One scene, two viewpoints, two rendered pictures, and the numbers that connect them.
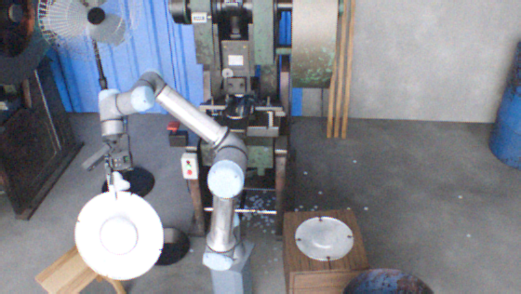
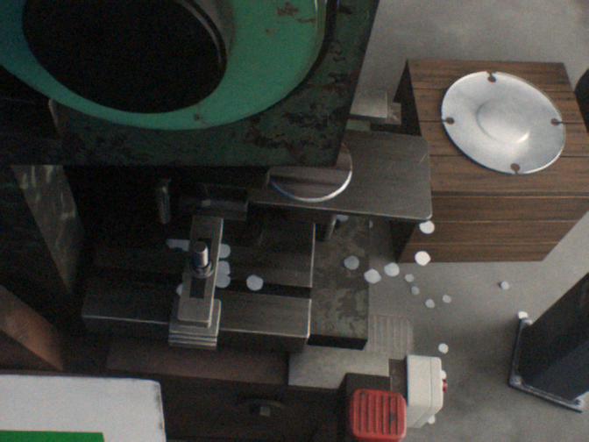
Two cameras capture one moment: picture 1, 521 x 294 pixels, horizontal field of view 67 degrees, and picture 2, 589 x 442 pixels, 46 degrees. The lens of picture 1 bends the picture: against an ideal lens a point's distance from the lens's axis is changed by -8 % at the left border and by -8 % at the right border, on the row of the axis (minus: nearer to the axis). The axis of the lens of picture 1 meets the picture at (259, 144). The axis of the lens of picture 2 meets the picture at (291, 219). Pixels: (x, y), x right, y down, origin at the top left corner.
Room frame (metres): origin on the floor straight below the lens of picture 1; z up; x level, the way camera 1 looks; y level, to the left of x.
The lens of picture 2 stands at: (2.10, 0.65, 1.56)
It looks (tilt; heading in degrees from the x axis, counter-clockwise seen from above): 60 degrees down; 258
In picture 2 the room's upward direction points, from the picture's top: 11 degrees clockwise
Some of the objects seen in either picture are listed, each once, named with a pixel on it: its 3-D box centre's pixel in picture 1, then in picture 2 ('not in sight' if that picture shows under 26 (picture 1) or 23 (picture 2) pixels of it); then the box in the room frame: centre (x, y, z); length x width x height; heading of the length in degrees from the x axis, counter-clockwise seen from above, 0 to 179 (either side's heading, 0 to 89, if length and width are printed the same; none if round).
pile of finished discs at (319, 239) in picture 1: (324, 237); (503, 120); (1.46, -0.31, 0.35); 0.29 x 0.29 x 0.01
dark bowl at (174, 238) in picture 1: (166, 249); not in sight; (1.69, 0.57, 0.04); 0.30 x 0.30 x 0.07
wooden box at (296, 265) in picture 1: (321, 260); (478, 164); (1.46, -0.31, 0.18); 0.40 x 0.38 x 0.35; 1
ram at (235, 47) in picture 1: (236, 61); not in sight; (2.07, 0.10, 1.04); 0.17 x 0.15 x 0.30; 174
